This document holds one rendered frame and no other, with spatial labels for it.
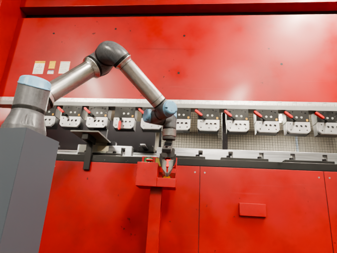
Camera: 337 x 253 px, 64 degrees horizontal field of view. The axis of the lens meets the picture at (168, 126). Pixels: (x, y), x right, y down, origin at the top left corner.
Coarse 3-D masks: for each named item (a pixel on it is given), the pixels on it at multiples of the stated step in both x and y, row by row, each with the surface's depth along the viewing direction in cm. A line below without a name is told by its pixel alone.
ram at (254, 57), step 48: (48, 48) 219; (144, 48) 211; (192, 48) 207; (240, 48) 204; (288, 48) 201; (336, 48) 197; (0, 96) 208; (96, 96) 201; (192, 96) 195; (240, 96) 192; (288, 96) 189; (336, 96) 186
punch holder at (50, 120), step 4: (52, 108) 201; (56, 108) 201; (48, 112) 200; (52, 112) 200; (56, 112) 201; (60, 112) 207; (48, 116) 199; (52, 116) 198; (56, 116) 201; (48, 120) 198; (52, 120) 197; (56, 120) 202; (48, 124) 197; (52, 124) 197; (56, 124) 203; (48, 128) 202; (52, 128) 201; (56, 128) 203
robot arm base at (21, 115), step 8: (16, 104) 96; (24, 104) 96; (16, 112) 94; (24, 112) 95; (32, 112) 96; (40, 112) 99; (8, 120) 93; (16, 120) 92; (24, 120) 94; (32, 120) 95; (40, 120) 98; (32, 128) 94; (40, 128) 96
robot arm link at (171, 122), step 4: (176, 112) 150; (172, 116) 147; (176, 116) 149; (168, 120) 146; (172, 120) 147; (176, 120) 149; (164, 124) 146; (168, 124) 146; (172, 124) 146; (176, 124) 149; (164, 128) 147; (168, 128) 149; (172, 128) 146
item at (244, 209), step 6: (240, 204) 156; (246, 204) 156; (252, 204) 156; (258, 204) 156; (264, 204) 155; (240, 210) 155; (246, 210) 155; (252, 210) 155; (258, 210) 155; (264, 210) 154; (258, 216) 154; (264, 216) 153
